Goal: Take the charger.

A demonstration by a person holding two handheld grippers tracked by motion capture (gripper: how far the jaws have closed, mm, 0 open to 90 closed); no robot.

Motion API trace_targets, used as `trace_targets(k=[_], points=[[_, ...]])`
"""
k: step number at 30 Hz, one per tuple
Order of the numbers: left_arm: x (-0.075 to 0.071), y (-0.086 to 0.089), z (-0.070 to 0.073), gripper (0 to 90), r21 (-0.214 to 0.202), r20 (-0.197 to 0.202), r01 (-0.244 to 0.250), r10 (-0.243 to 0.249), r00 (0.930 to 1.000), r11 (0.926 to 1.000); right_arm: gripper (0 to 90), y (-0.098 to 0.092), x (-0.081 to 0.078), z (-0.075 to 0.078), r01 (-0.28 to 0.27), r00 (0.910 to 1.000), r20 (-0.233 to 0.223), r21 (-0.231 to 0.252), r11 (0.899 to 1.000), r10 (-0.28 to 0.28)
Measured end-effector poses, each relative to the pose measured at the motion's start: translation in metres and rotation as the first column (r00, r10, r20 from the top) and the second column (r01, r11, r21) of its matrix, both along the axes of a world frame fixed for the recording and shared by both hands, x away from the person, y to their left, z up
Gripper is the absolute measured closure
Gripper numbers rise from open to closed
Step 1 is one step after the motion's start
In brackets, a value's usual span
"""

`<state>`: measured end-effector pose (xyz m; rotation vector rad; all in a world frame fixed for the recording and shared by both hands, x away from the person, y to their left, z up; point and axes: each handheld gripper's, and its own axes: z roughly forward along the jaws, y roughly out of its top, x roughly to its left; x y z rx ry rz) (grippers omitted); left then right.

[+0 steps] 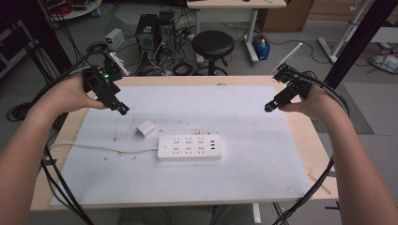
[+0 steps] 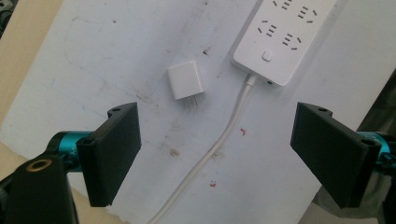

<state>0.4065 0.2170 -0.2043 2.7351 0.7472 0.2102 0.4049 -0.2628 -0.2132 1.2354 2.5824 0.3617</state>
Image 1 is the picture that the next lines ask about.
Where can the white table mat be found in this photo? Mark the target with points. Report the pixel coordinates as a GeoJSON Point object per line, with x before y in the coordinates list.
{"type": "Point", "coordinates": [237, 125]}

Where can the white power supply box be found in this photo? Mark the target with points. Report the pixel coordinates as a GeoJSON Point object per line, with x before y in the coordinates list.
{"type": "Point", "coordinates": [114, 38]}

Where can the black computer tower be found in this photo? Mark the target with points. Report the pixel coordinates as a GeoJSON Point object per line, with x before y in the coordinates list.
{"type": "Point", "coordinates": [166, 29]}
{"type": "Point", "coordinates": [146, 37]}

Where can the wooden table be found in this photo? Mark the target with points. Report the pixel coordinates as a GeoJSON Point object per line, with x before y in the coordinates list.
{"type": "Point", "coordinates": [313, 146]}

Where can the white table leg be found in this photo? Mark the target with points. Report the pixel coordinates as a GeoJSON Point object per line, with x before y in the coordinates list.
{"type": "Point", "coordinates": [257, 214]}

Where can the white metal stand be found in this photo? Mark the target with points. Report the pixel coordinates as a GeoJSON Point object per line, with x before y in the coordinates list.
{"type": "Point", "coordinates": [342, 34]}

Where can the white power strip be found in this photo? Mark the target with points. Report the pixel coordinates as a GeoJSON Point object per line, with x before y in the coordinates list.
{"type": "Point", "coordinates": [189, 147]}

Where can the round white table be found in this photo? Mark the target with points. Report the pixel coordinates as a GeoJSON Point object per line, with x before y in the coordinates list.
{"type": "Point", "coordinates": [75, 9]}

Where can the white charger plug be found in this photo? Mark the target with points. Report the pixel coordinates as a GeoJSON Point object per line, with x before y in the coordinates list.
{"type": "Point", "coordinates": [145, 128]}

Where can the blue storage box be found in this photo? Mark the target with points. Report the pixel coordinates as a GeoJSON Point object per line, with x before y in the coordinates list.
{"type": "Point", "coordinates": [261, 47]}

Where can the person's right hand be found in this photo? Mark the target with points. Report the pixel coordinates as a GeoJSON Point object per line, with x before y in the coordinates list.
{"type": "Point", "coordinates": [317, 104]}

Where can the black metal frame post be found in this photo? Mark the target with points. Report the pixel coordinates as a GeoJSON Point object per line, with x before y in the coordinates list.
{"type": "Point", "coordinates": [47, 37]}
{"type": "Point", "coordinates": [356, 40]}

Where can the cardboard box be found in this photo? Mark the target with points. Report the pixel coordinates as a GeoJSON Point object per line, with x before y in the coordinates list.
{"type": "Point", "coordinates": [286, 15]}

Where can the white-legged wooden desk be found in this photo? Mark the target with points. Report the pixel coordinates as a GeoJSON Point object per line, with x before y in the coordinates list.
{"type": "Point", "coordinates": [234, 3]}

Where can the black round stool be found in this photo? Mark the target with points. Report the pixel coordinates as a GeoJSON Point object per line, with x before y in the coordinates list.
{"type": "Point", "coordinates": [212, 43]}

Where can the person's left hand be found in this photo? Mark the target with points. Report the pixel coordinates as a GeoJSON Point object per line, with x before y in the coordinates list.
{"type": "Point", "coordinates": [68, 93]}

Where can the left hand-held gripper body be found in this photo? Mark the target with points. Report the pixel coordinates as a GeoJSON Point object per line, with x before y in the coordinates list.
{"type": "Point", "coordinates": [101, 84]}

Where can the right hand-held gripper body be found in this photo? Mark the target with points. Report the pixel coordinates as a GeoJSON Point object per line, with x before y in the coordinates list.
{"type": "Point", "coordinates": [294, 86]}

